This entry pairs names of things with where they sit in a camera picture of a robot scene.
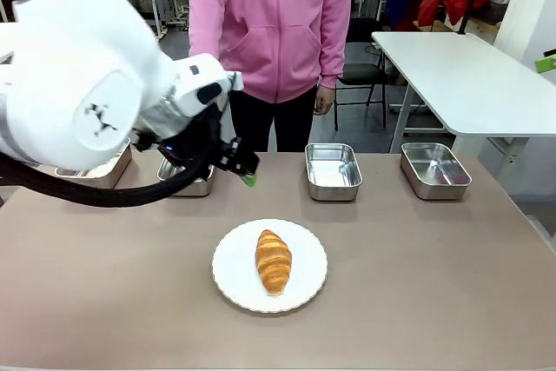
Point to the person in pink hoodie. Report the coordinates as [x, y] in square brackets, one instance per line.
[269, 28]

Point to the white side table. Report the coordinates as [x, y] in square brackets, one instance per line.
[460, 84]

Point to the white scalloped plate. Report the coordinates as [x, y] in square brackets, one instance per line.
[230, 266]

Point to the golden brown croissant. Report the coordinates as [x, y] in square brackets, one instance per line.
[273, 261]

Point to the green bracket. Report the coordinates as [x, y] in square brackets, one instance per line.
[545, 62]

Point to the steel rectangular container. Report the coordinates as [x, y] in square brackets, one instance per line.
[434, 171]
[191, 182]
[108, 171]
[333, 171]

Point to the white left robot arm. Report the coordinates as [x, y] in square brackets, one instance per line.
[82, 80]

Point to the person's left hand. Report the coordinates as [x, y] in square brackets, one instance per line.
[323, 101]

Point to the black folding chair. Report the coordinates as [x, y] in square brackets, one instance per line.
[362, 75]

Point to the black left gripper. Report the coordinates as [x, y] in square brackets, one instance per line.
[219, 145]

